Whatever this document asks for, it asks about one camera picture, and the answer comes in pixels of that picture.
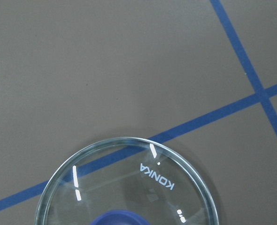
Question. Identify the glass pot lid blue knob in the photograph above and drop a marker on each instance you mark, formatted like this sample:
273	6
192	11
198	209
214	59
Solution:
126	181

